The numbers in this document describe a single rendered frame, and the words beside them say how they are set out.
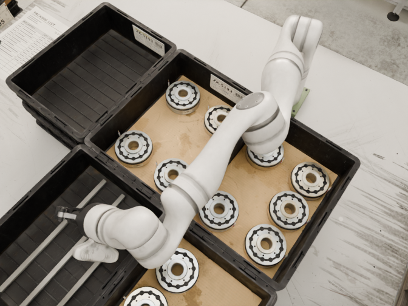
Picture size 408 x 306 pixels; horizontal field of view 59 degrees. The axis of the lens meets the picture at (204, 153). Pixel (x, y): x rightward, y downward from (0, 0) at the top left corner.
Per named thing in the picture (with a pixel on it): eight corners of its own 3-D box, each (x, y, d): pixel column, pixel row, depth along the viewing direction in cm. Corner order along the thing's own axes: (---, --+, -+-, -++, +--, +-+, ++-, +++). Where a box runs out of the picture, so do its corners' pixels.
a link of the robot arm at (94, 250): (70, 258, 69) (82, 266, 64) (84, 200, 71) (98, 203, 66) (113, 261, 75) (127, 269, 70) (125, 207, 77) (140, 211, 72)
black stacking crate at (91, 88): (112, 28, 124) (105, 2, 114) (180, 72, 117) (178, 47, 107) (21, 105, 110) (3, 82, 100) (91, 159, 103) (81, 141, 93)
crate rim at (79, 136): (106, 5, 116) (104, -1, 114) (180, 51, 109) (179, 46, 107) (5, 85, 101) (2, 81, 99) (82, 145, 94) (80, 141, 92)
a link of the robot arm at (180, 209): (158, 281, 58) (214, 219, 63) (125, 246, 54) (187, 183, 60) (140, 266, 64) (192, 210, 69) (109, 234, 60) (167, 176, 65)
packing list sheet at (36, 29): (32, 4, 143) (31, 3, 142) (78, 29, 138) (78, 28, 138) (-33, 59, 130) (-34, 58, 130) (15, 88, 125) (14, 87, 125)
